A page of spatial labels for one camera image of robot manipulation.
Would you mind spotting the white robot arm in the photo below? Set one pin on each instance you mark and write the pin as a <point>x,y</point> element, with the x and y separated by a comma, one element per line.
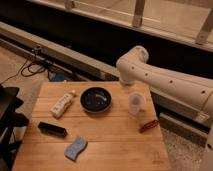
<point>194,91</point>

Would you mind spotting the dark blue bowl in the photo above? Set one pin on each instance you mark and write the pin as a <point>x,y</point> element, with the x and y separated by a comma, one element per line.
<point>95,100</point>

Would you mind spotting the translucent plastic cup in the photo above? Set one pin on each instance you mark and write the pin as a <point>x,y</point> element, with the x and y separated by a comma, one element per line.
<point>137,102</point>

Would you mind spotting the blue object on floor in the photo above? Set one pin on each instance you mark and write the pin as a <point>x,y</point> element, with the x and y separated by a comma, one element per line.
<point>58,78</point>

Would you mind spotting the wooden folding table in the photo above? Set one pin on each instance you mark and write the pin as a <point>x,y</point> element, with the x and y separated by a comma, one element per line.
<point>114,140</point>

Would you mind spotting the white tube bottle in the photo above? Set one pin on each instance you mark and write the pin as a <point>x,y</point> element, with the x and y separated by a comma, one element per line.
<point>62,104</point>

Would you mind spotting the brown hair clip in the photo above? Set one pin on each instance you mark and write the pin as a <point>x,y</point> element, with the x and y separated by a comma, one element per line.
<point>148,126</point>

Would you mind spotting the blue sponge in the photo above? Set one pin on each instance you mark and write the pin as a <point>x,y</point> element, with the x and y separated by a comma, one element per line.
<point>75,148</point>

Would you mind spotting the black rectangular box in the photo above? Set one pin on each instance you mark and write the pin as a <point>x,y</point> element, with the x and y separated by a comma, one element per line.
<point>52,129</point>

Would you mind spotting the black chair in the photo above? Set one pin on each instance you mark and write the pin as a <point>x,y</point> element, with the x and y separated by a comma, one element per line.
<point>9,119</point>

